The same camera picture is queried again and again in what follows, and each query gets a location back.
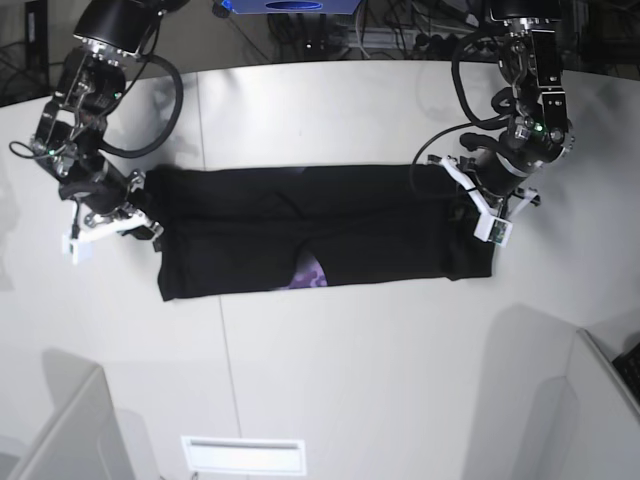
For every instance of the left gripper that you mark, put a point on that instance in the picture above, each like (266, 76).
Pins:
(499, 174)

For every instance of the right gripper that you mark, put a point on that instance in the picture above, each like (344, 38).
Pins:
(111, 196)

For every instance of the black T-shirt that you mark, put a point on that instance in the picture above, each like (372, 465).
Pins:
(252, 230)

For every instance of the white partition panel left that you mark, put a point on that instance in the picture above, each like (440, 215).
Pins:
(81, 439)

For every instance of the white partition panel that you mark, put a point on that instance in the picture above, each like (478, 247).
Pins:
(584, 424)
(81, 439)

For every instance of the black keyboard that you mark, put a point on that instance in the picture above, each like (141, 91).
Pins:
(628, 367)

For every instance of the blue box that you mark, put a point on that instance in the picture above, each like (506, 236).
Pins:
(250, 7)

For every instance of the white partition panel right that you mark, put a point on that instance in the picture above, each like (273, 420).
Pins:
(584, 424)

